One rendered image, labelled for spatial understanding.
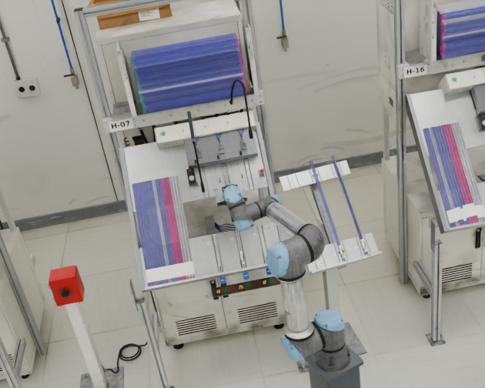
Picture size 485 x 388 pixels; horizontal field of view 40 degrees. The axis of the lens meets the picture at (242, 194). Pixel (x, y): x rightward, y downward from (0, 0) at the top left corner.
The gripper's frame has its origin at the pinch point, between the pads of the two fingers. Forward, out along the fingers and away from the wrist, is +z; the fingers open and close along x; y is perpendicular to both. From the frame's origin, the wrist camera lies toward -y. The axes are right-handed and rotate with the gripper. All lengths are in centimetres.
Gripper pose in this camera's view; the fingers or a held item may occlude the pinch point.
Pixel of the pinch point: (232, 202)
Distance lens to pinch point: 308.7
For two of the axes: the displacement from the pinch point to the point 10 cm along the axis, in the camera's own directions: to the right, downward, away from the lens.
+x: -9.8, 1.9, -0.4
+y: -1.9, -9.8, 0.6
